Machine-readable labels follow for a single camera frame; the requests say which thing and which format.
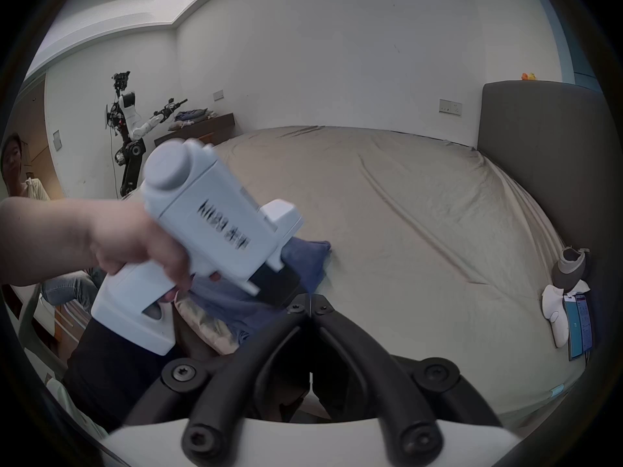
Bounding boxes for phone with lit screen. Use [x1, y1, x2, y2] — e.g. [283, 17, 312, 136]
[563, 293, 596, 362]

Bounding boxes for dark wooden dresser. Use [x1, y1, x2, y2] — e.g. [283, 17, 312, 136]
[154, 108, 238, 148]

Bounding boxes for bed with beige sheet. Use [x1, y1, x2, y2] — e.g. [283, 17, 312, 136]
[122, 125, 592, 432]

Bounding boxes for white black humanoid robot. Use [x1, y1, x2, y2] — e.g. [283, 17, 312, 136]
[105, 70, 189, 199]

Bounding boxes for person's left hand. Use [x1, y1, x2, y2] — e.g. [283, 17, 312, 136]
[91, 201, 222, 306]

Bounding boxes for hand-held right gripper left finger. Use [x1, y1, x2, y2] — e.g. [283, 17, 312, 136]
[124, 294, 312, 461]

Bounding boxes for dark blue garment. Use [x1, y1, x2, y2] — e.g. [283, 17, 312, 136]
[185, 238, 333, 351]

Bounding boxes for person's left forearm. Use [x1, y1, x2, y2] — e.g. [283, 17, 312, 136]
[0, 196, 100, 287]

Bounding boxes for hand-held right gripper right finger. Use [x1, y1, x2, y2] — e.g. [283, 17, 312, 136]
[309, 294, 503, 462]

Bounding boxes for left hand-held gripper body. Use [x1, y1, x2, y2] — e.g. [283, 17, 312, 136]
[91, 138, 305, 357]

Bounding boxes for dark grey padded headboard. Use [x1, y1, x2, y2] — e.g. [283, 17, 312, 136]
[476, 80, 615, 361]

